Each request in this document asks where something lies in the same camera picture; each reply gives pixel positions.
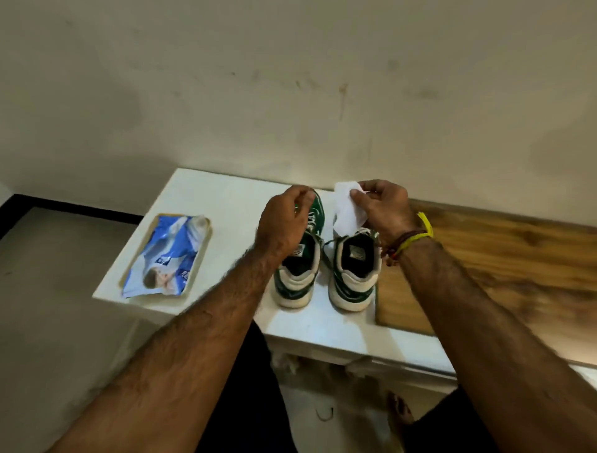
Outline person's left hand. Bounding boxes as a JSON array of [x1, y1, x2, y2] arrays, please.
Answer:
[[254, 184, 317, 262]]

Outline person's right hand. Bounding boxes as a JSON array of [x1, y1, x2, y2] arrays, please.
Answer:
[[349, 179, 423, 248]]

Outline white shoelace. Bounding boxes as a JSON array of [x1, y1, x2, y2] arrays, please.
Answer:
[[305, 205, 325, 239]]

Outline white wet wipe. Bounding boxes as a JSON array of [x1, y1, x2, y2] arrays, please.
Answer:
[[332, 180, 369, 236]]

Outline green sneaker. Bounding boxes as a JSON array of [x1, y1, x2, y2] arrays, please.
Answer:
[[272, 189, 326, 310], [328, 223, 383, 312]]

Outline person's left forearm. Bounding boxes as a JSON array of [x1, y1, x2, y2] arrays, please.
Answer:
[[46, 247, 285, 453]]

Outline person's right forearm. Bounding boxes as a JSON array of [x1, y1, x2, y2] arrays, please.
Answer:
[[399, 238, 597, 453]]

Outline blue wet wipe packet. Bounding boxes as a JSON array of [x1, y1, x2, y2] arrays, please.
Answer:
[[121, 214, 211, 299]]

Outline person's right foot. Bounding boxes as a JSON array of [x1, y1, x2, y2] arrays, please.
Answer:
[[387, 391, 416, 439]]

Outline yellow thread wristband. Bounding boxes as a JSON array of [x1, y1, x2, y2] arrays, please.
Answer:
[[394, 211, 435, 258]]

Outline beige plastic tray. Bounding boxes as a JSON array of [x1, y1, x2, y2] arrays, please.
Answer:
[[119, 213, 214, 299]]

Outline brown wooden board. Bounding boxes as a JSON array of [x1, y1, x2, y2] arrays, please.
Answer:
[[375, 198, 597, 370]]

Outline black shorts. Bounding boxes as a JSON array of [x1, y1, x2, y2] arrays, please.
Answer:
[[195, 320, 502, 453]]

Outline black skirting strip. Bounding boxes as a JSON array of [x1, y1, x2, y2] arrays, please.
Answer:
[[0, 194, 144, 241]]

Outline brown beaded bracelet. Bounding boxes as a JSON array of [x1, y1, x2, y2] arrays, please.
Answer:
[[381, 229, 428, 267]]

